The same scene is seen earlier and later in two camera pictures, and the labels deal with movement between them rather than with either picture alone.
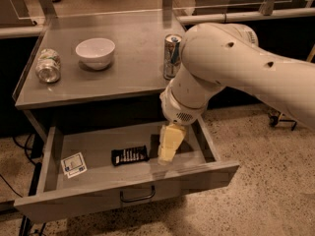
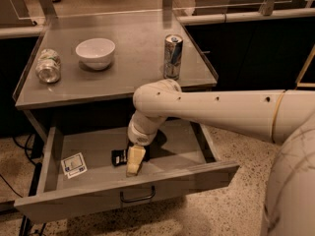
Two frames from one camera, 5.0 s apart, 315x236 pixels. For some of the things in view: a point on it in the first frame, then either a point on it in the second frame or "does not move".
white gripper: x=177 y=112 → x=138 y=136
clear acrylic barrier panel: x=99 y=1 does not move
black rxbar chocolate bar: x=129 y=154 does not move
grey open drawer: x=84 y=167 does not move
